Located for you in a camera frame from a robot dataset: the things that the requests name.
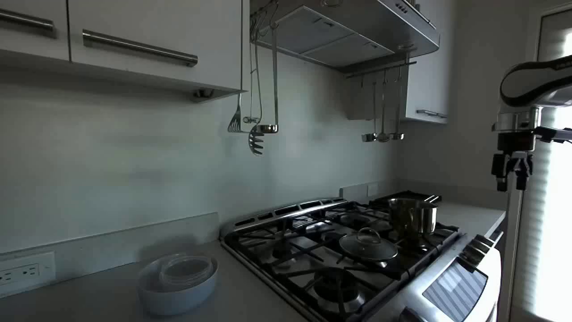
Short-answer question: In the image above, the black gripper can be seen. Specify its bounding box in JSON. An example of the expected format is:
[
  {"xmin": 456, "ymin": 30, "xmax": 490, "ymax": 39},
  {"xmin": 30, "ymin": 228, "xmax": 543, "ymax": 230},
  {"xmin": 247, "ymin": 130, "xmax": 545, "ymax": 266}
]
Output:
[{"xmin": 491, "ymin": 125, "xmax": 572, "ymax": 193}]

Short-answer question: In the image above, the white wall outlet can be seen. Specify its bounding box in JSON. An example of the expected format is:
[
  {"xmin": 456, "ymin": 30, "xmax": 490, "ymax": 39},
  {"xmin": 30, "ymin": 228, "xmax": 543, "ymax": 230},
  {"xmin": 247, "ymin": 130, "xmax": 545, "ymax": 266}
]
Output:
[{"xmin": 0, "ymin": 248, "xmax": 57, "ymax": 300}]

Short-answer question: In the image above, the stainless steel pot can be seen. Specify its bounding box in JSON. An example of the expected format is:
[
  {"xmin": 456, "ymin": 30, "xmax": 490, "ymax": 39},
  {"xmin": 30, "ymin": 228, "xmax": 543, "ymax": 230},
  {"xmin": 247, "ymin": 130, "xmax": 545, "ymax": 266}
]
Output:
[{"xmin": 386, "ymin": 193, "xmax": 443, "ymax": 241}]

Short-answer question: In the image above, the hanging metal ladle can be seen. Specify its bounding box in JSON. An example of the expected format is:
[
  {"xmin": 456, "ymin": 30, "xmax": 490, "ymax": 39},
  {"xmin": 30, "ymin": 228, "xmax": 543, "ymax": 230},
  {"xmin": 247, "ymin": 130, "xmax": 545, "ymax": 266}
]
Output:
[
  {"xmin": 390, "ymin": 73, "xmax": 407, "ymax": 143},
  {"xmin": 361, "ymin": 76, "xmax": 379, "ymax": 144},
  {"xmin": 375, "ymin": 75, "xmax": 393, "ymax": 144}
]

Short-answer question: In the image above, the stainless steel range hood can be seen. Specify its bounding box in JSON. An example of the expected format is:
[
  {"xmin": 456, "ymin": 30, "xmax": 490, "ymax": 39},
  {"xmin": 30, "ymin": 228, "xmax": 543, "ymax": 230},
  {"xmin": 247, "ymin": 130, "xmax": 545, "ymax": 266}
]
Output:
[{"xmin": 248, "ymin": 0, "xmax": 443, "ymax": 75}]

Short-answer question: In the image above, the large round white dish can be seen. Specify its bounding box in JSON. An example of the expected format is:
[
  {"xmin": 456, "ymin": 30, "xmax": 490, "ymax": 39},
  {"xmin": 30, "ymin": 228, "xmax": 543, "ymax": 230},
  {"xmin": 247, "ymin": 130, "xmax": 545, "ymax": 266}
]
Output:
[{"xmin": 138, "ymin": 250, "xmax": 220, "ymax": 318}]

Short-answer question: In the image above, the metal utensil rail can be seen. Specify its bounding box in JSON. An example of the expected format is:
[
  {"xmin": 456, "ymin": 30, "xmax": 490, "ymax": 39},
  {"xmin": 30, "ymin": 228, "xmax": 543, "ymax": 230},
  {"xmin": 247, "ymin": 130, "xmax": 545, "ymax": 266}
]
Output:
[{"xmin": 343, "ymin": 57, "xmax": 418, "ymax": 80}]

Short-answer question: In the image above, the hanging long metal utensil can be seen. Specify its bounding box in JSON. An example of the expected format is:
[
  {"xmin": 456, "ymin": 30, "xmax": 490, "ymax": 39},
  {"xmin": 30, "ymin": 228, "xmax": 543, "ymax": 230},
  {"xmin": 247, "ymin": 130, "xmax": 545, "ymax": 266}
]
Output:
[{"xmin": 259, "ymin": 23, "xmax": 282, "ymax": 135}]

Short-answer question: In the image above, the small round white dish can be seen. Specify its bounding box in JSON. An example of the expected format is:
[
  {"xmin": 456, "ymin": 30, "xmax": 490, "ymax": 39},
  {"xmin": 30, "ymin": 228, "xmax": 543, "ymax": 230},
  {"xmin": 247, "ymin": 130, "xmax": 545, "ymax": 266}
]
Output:
[{"xmin": 157, "ymin": 252, "xmax": 214, "ymax": 291}]

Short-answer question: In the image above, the hanging metal spatula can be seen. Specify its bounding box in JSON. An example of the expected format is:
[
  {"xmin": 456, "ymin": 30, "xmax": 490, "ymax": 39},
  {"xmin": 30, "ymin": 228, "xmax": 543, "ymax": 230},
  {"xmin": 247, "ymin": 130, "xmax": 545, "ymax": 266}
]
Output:
[{"xmin": 225, "ymin": 33, "xmax": 247, "ymax": 134}]

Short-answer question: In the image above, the white window blind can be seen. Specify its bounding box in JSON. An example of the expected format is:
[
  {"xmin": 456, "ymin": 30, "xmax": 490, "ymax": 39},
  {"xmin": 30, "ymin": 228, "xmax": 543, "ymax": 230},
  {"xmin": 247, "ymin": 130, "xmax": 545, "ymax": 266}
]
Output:
[{"xmin": 513, "ymin": 105, "xmax": 572, "ymax": 322}]

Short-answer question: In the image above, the white wall cabinet door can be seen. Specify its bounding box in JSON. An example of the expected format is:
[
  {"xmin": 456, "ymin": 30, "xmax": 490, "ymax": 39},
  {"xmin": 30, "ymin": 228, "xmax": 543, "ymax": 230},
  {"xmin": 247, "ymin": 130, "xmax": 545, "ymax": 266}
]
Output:
[
  {"xmin": 0, "ymin": 0, "xmax": 71, "ymax": 62},
  {"xmin": 66, "ymin": 0, "xmax": 247, "ymax": 94}
]

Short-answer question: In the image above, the white wall cabinet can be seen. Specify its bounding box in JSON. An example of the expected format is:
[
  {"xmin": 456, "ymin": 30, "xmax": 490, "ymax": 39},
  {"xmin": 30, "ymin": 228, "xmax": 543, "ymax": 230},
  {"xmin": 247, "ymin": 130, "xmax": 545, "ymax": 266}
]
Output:
[{"xmin": 402, "ymin": 0, "xmax": 459, "ymax": 126}]

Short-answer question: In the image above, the under cabinet light fixture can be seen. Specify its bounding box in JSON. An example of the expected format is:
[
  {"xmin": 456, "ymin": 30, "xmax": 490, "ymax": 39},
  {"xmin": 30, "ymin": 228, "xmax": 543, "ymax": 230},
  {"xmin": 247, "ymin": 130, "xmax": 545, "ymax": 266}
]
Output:
[{"xmin": 189, "ymin": 87, "xmax": 216, "ymax": 101}]

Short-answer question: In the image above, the glass lid with steel handle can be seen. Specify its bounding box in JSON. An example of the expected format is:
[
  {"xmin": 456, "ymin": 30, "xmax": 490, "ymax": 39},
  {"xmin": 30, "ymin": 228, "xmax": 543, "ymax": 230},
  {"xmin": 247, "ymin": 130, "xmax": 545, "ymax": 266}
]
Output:
[{"xmin": 338, "ymin": 227, "xmax": 400, "ymax": 264}]

